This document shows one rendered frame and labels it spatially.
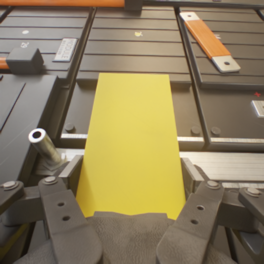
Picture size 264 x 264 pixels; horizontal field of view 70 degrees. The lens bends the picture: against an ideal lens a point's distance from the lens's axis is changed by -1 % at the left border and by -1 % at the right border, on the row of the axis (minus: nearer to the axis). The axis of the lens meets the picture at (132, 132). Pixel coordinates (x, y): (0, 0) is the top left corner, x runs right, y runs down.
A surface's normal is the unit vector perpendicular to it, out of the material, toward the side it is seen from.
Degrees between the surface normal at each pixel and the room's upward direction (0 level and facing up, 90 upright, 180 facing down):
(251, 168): 0
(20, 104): 0
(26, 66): 90
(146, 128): 0
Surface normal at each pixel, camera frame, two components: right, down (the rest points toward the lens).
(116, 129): 0.01, -0.58
